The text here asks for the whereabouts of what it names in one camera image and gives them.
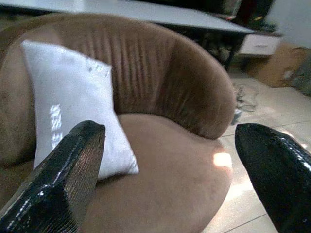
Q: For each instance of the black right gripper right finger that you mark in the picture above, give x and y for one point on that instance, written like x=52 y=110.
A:
x=279 y=170

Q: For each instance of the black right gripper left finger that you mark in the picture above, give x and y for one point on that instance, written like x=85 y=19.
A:
x=56 y=184

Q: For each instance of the white square pillow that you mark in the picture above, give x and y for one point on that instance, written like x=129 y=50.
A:
x=73 y=102

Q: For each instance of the brown round velvet sofa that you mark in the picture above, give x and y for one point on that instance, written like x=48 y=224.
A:
x=158 y=121

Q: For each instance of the brown cardboard box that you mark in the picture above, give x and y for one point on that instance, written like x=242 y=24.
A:
x=277 y=65

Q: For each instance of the white drawer cabinet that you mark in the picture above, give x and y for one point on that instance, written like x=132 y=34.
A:
x=261 y=44

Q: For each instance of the white table with black legs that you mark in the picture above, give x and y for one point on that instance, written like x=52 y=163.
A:
x=175 y=17

